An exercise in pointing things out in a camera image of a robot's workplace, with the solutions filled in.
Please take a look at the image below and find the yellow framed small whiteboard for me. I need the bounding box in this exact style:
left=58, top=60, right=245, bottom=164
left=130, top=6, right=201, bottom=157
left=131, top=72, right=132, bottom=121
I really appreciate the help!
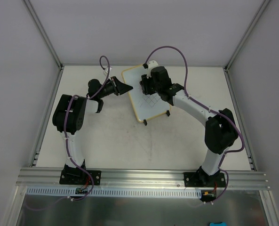
left=121, top=65, right=171, bottom=123

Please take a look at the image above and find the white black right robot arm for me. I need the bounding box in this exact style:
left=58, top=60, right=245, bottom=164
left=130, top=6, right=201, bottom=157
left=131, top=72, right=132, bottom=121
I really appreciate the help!
left=151, top=66, right=239, bottom=186

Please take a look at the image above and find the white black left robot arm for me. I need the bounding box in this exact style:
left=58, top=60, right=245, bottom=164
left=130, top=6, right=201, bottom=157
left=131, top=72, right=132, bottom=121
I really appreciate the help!
left=52, top=76, right=133, bottom=184

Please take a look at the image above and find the blue object at bottom edge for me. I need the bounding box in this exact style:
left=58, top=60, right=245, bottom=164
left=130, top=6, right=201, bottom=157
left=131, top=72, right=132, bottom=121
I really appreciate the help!
left=209, top=222, right=227, bottom=226

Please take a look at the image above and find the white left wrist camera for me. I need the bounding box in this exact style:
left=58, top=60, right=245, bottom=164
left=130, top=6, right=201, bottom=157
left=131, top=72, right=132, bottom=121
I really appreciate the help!
left=104, top=66, right=112, bottom=76

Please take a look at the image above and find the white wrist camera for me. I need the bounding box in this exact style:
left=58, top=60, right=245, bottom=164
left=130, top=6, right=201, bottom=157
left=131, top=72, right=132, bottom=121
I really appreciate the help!
left=104, top=66, right=112, bottom=76
left=147, top=60, right=159, bottom=78

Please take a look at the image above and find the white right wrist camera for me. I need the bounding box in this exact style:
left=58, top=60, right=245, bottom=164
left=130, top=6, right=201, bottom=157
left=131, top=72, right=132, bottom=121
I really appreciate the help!
left=147, top=60, right=159, bottom=78

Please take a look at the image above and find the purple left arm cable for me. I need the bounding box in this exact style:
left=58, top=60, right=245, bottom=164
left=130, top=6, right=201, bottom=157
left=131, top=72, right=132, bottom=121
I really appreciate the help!
left=63, top=55, right=112, bottom=201

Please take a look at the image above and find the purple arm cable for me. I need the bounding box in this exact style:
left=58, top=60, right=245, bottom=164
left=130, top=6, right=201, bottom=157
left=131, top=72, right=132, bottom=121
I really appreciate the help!
left=143, top=45, right=246, bottom=170
left=63, top=55, right=112, bottom=201

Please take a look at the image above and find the right aluminium frame post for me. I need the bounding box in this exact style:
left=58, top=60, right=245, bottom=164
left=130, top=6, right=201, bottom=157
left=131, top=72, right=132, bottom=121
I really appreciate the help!
left=224, top=0, right=271, bottom=71

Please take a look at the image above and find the aluminium frame post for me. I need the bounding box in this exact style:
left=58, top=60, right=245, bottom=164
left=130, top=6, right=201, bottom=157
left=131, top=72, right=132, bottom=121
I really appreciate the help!
left=22, top=0, right=63, bottom=69
left=224, top=0, right=271, bottom=71

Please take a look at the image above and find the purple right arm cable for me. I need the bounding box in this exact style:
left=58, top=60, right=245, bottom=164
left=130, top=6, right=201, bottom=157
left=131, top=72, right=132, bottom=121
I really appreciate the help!
left=143, top=45, right=246, bottom=170

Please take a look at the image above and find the aluminium mounting rail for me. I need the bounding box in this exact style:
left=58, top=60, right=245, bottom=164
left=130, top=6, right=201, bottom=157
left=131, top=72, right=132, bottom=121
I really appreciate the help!
left=16, top=167, right=271, bottom=191

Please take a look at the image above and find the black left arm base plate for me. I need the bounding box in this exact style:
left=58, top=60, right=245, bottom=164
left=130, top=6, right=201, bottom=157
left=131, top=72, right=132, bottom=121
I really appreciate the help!
left=59, top=168, right=102, bottom=186

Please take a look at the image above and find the left aluminium frame post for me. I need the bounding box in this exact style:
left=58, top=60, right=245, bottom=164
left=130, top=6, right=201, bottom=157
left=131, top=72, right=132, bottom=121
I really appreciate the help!
left=22, top=0, right=63, bottom=69

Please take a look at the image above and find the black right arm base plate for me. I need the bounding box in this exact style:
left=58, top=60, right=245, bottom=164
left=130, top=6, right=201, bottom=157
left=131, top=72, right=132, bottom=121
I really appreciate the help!
left=183, top=171, right=226, bottom=188

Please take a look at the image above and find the white slotted cable duct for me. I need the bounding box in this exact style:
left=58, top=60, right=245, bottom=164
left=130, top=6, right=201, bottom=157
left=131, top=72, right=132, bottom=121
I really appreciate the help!
left=26, top=186, right=202, bottom=199

